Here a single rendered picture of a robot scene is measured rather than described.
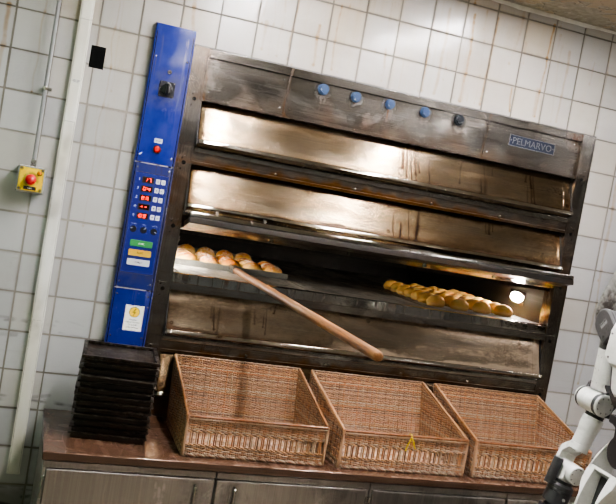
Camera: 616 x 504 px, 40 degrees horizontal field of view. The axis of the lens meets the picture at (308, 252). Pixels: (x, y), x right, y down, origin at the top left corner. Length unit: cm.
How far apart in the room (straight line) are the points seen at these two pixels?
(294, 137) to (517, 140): 107
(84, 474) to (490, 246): 203
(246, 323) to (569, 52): 194
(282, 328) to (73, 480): 111
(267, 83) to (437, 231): 101
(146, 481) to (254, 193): 124
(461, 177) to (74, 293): 175
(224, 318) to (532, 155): 161
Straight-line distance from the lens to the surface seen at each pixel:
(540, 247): 408
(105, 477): 306
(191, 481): 311
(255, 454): 318
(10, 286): 344
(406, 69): 374
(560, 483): 311
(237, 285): 352
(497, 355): 404
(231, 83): 351
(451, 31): 385
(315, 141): 359
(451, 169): 383
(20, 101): 341
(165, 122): 341
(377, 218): 368
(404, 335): 382
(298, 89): 358
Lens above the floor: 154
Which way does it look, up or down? 3 degrees down
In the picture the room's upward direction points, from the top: 10 degrees clockwise
